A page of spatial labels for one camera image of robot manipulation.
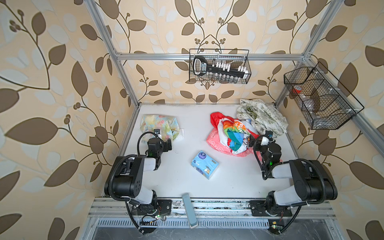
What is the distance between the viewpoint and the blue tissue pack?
0.84m

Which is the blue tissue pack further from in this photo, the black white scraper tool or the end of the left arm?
the black white scraper tool

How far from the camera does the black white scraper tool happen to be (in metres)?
0.84
